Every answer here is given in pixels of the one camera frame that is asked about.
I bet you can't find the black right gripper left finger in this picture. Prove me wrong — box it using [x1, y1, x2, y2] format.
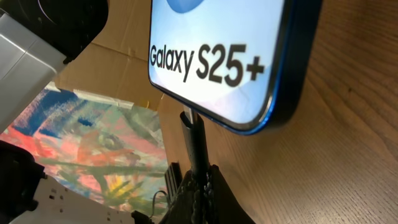
[159, 170, 202, 224]

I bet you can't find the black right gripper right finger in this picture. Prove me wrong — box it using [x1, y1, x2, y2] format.
[203, 165, 255, 224]

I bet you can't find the black USB charging cable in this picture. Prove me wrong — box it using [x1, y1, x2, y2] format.
[179, 105, 211, 180]

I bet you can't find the blue Samsung Galaxy smartphone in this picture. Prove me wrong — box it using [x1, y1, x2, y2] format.
[148, 0, 323, 135]

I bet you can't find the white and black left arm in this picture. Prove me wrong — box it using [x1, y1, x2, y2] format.
[1, 1, 151, 223]

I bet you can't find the colourful painted sheet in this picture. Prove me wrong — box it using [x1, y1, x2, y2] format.
[1, 90, 167, 218]

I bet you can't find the brown cardboard panel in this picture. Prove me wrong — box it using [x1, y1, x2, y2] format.
[55, 0, 189, 171]

